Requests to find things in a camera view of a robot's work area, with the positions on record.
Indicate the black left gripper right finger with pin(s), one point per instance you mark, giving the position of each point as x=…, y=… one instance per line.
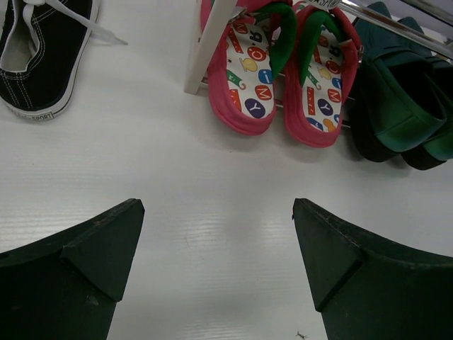
x=368, y=287

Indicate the dark green loafer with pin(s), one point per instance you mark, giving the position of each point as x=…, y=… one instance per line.
x=437, y=149
x=397, y=104

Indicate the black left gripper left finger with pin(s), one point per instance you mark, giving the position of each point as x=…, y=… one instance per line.
x=67, y=285

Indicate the cream shoe shelf chrome bars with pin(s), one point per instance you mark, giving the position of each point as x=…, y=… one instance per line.
x=205, y=39

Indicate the left dark green loafer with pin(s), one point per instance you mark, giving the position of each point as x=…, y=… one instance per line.
x=397, y=104

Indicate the right dark green loafer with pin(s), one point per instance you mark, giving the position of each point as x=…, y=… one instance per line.
x=437, y=149

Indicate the pink slipper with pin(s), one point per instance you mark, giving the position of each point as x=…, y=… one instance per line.
x=252, y=51
x=319, y=74

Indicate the red canvas sneaker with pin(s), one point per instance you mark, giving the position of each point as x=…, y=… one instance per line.
x=325, y=5

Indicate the black canvas sneaker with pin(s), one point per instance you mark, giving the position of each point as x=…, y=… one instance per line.
x=42, y=43

